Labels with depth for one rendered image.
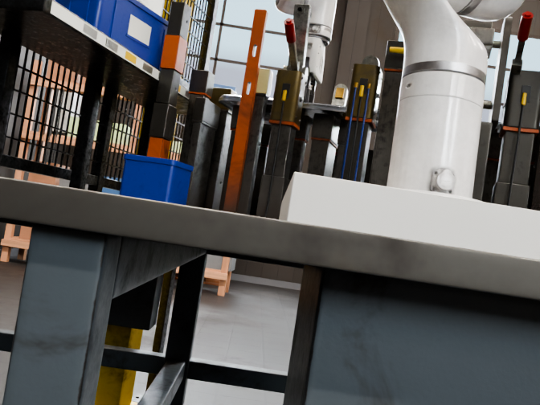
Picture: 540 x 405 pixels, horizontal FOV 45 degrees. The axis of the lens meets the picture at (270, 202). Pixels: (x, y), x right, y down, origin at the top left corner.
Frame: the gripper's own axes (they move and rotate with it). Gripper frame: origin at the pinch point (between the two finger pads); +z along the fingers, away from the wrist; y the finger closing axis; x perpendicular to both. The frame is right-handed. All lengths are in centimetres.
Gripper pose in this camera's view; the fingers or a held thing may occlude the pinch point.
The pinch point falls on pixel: (304, 100)
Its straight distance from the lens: 167.9
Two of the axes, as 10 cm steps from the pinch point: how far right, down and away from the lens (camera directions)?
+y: 2.5, 0.8, 9.6
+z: -1.5, 9.9, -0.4
